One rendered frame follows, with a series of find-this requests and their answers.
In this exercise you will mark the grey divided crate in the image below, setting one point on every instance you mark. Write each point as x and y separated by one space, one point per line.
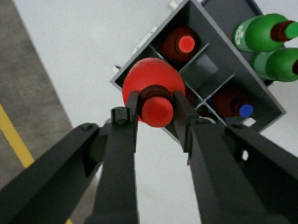
215 62

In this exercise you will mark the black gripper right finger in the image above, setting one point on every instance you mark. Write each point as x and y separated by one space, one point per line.
223 194

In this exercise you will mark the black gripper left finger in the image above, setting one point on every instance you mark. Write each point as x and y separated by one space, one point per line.
49 189

